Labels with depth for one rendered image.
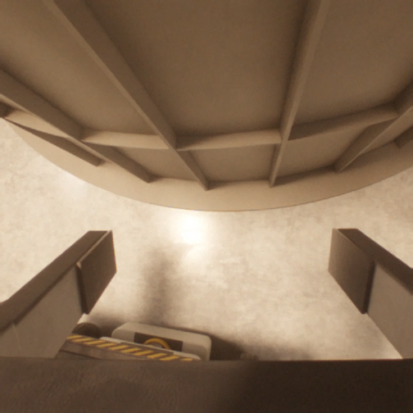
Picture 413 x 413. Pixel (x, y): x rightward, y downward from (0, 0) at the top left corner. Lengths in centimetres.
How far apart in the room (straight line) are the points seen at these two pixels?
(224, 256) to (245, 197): 19
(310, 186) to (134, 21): 70
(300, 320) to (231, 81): 71
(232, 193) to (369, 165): 40
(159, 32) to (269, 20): 10
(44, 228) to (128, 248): 32
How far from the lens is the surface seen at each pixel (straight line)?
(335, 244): 17
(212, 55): 34
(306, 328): 93
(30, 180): 121
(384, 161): 97
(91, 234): 16
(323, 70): 40
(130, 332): 85
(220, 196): 88
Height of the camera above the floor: 89
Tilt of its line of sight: 78 degrees down
